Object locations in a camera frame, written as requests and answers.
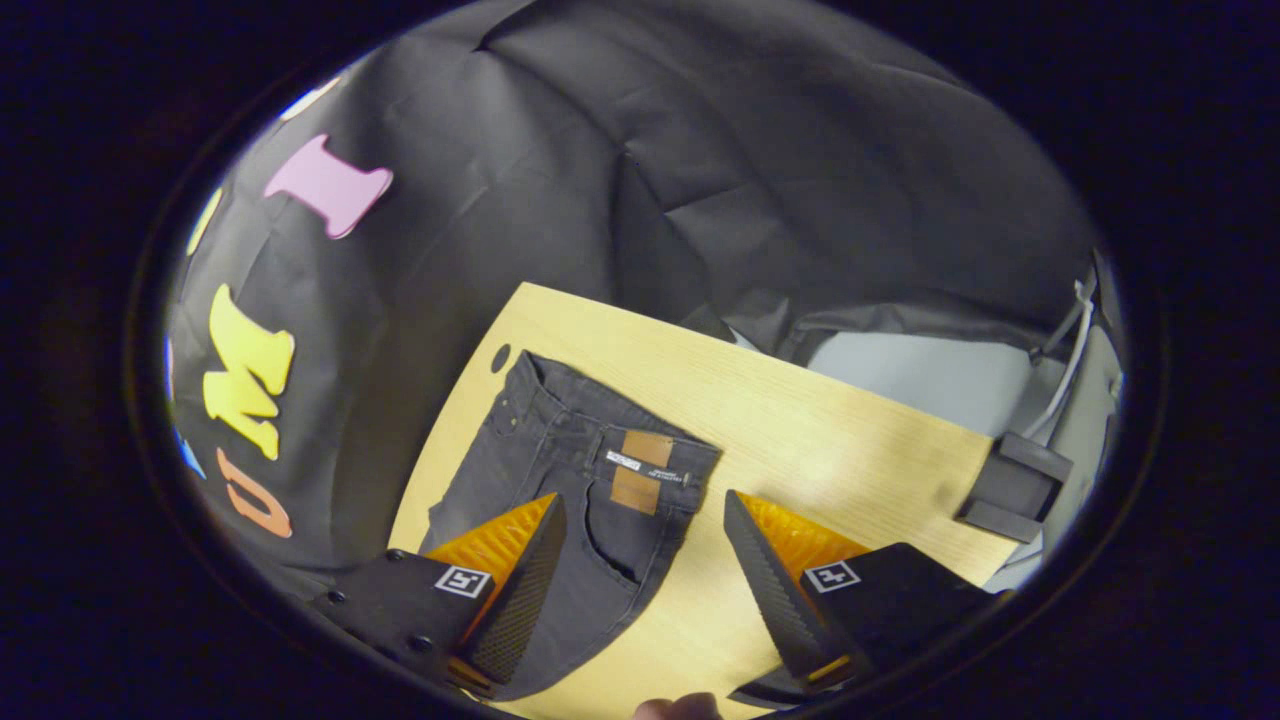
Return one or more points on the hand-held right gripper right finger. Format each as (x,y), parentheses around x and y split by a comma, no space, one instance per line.
(775,600)

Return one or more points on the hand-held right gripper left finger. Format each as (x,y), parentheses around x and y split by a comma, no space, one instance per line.
(525,600)

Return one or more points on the dark jeans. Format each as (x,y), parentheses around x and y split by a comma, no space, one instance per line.
(550,440)

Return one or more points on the black table clamp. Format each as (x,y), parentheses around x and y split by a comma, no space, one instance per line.
(1015,488)

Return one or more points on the black backdrop cloth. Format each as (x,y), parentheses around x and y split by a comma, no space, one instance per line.
(500,150)

